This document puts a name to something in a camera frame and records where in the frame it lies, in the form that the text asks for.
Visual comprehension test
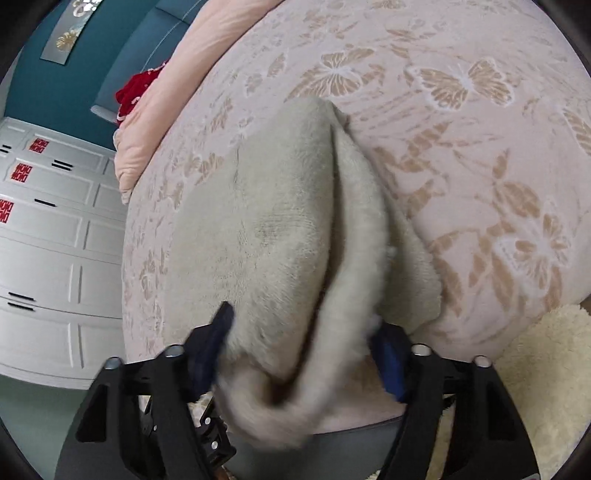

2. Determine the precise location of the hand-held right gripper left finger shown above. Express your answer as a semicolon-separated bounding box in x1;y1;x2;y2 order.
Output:
54;301;236;480

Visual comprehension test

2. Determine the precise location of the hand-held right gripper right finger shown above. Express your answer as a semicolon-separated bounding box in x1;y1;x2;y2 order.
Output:
368;322;542;480

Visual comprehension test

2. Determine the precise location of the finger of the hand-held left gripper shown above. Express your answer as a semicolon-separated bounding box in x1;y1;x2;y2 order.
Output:
196;401;237;476

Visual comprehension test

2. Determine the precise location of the beige sweater with black hearts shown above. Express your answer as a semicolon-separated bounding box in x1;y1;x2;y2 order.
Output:
164;97;445;452

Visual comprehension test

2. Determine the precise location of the cream fluffy rug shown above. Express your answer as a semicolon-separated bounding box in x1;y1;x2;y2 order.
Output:
369;302;591;480

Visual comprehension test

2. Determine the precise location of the white wardrobe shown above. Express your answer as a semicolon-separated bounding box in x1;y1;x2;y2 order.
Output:
0;116;133;392

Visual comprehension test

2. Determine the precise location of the pink butterfly bedspread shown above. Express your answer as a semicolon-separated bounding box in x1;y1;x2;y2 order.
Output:
121;0;591;435

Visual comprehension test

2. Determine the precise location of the pink duvet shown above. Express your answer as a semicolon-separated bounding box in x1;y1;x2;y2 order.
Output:
113;0;280;206

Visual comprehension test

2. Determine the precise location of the red cloth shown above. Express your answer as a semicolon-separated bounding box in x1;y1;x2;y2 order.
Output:
115;68;161;123

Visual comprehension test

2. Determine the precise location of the blue upholstered headboard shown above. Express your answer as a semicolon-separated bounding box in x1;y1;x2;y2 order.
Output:
89;0;209;124

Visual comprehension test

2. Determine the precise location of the silver floral wall picture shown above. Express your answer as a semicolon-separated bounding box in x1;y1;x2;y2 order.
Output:
40;0;100;64

